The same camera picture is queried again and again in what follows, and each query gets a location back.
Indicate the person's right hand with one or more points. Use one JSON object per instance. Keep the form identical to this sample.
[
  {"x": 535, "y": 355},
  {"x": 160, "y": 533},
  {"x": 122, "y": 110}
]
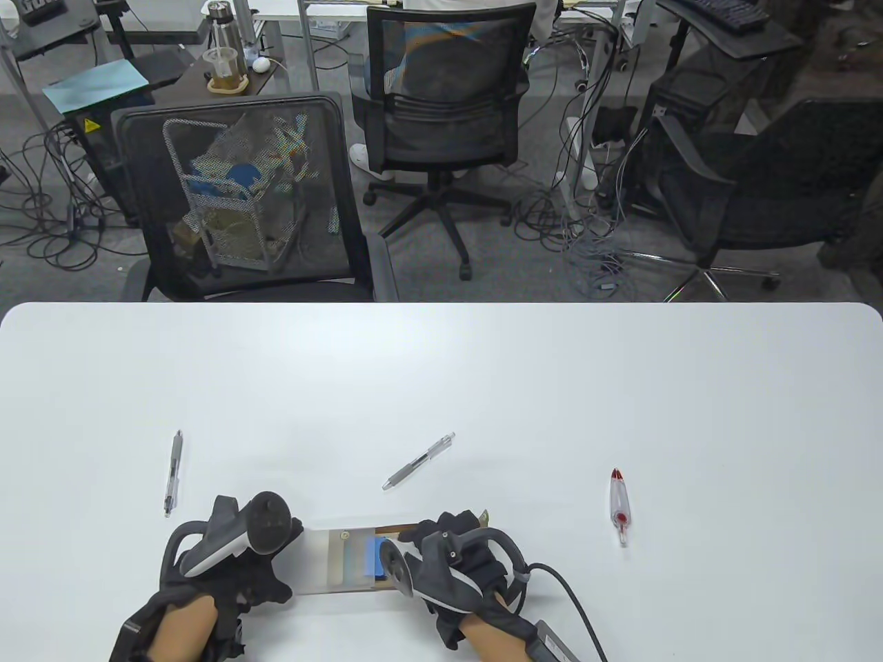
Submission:
[{"x": 483, "y": 572}]

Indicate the person's left hand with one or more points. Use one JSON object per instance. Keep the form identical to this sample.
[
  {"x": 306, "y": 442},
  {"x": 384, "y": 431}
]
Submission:
[{"x": 255, "y": 579}]

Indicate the beige pull-out pencil case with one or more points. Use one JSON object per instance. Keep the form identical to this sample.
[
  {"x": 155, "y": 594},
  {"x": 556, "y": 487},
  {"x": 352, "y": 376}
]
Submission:
[{"x": 331, "y": 558}]

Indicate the blue binder clip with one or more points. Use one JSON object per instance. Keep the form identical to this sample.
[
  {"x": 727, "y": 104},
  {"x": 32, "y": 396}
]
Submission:
[{"x": 376, "y": 558}]

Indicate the clear grey-grip retractable pen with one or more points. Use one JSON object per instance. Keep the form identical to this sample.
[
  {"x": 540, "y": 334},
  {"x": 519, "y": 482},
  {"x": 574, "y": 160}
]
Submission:
[{"x": 417, "y": 460}]

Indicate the slim grey retractable pen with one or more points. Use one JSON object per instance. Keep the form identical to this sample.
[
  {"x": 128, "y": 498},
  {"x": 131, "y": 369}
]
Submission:
[{"x": 174, "y": 472}]

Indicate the clear red correction pen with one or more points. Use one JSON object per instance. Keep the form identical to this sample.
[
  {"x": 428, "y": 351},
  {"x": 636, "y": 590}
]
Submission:
[{"x": 619, "y": 507}]

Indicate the person's left forearm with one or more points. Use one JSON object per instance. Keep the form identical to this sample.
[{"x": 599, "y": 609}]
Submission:
[{"x": 176, "y": 627}]

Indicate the person's right forearm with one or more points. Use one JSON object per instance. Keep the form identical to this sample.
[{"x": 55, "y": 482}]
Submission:
[{"x": 493, "y": 641}]

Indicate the grey hand tracker controller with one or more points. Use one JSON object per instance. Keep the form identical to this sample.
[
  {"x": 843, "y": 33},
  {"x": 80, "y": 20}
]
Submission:
[
  {"x": 265, "y": 520},
  {"x": 441, "y": 572}
]

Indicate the black mesh-back chair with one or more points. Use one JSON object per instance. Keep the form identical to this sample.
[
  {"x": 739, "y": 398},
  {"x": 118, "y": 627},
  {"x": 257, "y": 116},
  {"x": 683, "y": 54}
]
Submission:
[{"x": 276, "y": 293}]

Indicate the black swivel office chair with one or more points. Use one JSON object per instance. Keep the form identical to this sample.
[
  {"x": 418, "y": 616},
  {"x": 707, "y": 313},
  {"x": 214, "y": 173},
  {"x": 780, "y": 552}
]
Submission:
[{"x": 441, "y": 131}]

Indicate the black cabinet yellow label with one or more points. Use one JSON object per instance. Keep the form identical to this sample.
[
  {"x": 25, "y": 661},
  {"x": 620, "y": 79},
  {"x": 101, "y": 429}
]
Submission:
[{"x": 96, "y": 158}]

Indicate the black chair chrome base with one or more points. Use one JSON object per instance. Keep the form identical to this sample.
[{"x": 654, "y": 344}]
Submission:
[{"x": 779, "y": 193}]

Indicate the wooden coaster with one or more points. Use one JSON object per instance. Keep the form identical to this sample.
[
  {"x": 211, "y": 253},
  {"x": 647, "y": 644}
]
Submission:
[{"x": 229, "y": 87}]

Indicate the dark brown side desk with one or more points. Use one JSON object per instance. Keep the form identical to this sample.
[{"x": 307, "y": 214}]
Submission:
[{"x": 193, "y": 89}]

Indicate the clear plastic cup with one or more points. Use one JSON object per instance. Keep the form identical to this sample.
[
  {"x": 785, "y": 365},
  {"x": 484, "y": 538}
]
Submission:
[{"x": 222, "y": 69}]

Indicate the white computer mouse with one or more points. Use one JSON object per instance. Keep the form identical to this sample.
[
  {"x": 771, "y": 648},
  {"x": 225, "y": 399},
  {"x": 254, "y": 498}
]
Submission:
[{"x": 261, "y": 64}]

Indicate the teal folder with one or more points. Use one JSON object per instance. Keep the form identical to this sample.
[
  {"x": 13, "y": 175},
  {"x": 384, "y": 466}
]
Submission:
[{"x": 96, "y": 86}]

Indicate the black flat tray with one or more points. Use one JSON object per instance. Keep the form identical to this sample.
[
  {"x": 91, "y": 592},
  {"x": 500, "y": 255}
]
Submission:
[{"x": 162, "y": 65}]

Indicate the steel water bottle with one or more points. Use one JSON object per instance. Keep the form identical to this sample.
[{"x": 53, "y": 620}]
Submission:
[{"x": 222, "y": 31}]

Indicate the black stand desk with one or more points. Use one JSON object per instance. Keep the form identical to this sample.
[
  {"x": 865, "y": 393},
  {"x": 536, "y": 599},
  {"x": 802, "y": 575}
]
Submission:
[{"x": 55, "y": 31}]

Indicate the black keyboard desk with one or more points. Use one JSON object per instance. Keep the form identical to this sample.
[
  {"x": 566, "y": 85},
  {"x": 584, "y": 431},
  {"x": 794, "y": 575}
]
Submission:
[{"x": 759, "y": 45}]

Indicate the black keyboard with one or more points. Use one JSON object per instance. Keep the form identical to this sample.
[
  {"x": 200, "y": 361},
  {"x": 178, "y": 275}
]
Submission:
[{"x": 724, "y": 12}]

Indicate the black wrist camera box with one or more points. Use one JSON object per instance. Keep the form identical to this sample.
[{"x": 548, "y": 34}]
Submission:
[
  {"x": 131, "y": 641},
  {"x": 552, "y": 645}
]

